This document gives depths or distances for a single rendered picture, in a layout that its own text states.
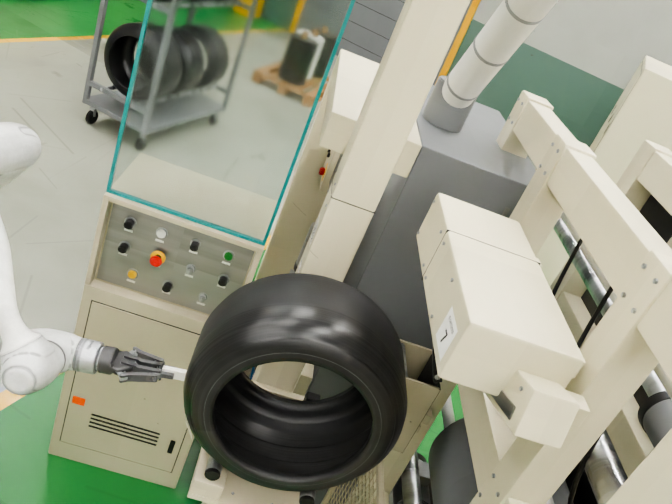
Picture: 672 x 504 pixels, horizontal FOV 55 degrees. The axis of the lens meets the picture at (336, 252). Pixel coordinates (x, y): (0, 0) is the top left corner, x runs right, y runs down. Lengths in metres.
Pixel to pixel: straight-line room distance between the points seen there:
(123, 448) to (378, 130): 1.79
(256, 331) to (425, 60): 0.78
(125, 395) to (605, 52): 8.77
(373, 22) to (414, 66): 9.33
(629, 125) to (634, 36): 5.72
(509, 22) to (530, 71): 8.46
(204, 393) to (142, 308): 0.79
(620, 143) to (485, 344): 3.47
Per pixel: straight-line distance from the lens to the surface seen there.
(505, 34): 1.99
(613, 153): 4.66
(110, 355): 1.84
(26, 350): 1.72
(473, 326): 1.25
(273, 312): 1.60
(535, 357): 1.32
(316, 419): 2.10
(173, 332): 2.45
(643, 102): 4.61
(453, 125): 2.31
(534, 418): 1.28
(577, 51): 10.33
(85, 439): 2.94
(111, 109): 5.66
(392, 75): 1.67
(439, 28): 1.66
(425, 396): 2.09
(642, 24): 10.29
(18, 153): 1.98
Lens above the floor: 2.37
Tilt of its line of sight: 28 degrees down
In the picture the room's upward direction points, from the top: 24 degrees clockwise
